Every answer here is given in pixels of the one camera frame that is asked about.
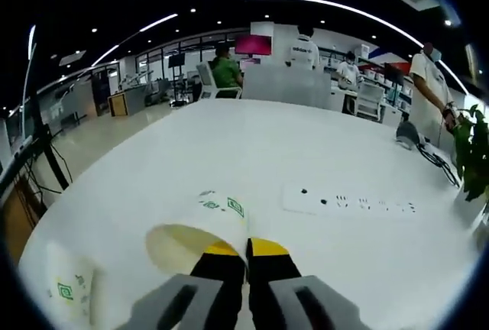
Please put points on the white table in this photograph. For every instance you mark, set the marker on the white table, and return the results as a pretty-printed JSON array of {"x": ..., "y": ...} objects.
[{"x": 344, "y": 261}]

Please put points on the pink display screen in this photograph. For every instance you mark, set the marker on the pink display screen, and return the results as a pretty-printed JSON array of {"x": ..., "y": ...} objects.
[{"x": 253, "y": 44}]

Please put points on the black desk monitor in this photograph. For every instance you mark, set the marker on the black desk monitor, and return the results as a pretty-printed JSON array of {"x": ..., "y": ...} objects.
[{"x": 393, "y": 74}]

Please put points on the long ceiling light strip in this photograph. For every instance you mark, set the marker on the long ceiling light strip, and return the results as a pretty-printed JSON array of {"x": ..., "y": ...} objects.
[{"x": 344, "y": 5}]

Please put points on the grey rounded device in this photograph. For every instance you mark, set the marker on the grey rounded device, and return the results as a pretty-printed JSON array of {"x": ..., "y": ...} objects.
[{"x": 407, "y": 135}]

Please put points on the white office chair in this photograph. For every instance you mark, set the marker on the white office chair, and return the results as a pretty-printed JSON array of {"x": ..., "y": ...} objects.
[
  {"x": 370, "y": 101},
  {"x": 208, "y": 81}
]

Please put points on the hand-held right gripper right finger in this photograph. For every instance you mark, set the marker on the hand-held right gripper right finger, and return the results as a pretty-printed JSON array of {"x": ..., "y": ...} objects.
[{"x": 275, "y": 292}]

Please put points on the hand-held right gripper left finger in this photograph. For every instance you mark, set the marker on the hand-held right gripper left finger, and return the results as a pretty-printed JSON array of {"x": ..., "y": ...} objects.
[{"x": 214, "y": 292}]

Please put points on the white power strip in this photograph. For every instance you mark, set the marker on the white power strip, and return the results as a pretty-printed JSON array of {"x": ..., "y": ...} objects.
[{"x": 344, "y": 202}]

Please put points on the black display stand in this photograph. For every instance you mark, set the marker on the black display stand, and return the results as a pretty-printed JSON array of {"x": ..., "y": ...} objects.
[{"x": 46, "y": 143}]

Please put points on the white printed paper cup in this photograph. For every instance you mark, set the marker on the white printed paper cup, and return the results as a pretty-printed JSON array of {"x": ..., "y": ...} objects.
[
  {"x": 72, "y": 284},
  {"x": 214, "y": 215}
]

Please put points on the frosted partition panel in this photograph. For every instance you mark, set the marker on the frosted partition panel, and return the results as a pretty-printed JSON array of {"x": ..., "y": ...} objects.
[{"x": 286, "y": 87}]

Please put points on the wooden cabinet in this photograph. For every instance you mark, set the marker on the wooden cabinet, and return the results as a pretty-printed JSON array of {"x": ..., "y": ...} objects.
[{"x": 118, "y": 105}]

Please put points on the green potted plant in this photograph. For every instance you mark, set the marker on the green potted plant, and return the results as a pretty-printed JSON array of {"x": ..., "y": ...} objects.
[{"x": 471, "y": 154}]

